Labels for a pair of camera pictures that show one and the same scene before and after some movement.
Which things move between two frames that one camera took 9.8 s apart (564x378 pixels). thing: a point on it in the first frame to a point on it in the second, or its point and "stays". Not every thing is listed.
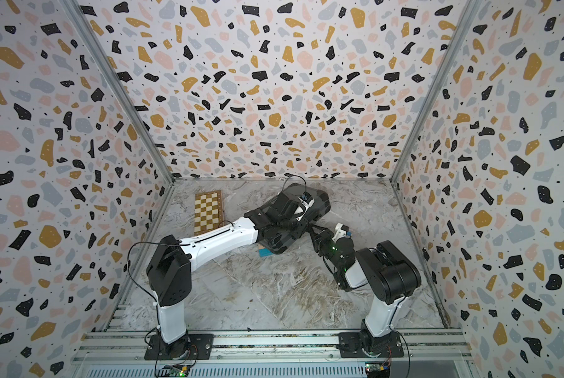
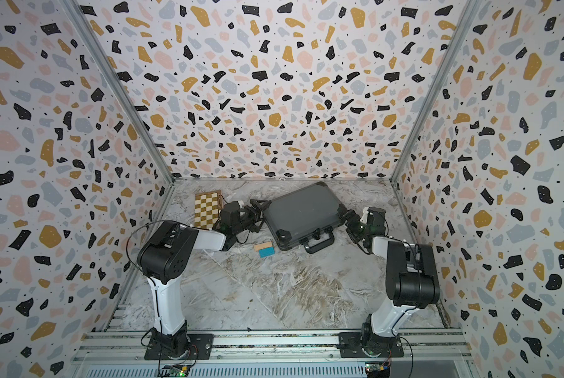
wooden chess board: [209, 211] stays
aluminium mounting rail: [113, 346] stays
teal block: [265, 252] stays
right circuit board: [377, 370] stays
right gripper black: [325, 239] to [350, 225]
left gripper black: [303, 223] to [256, 216]
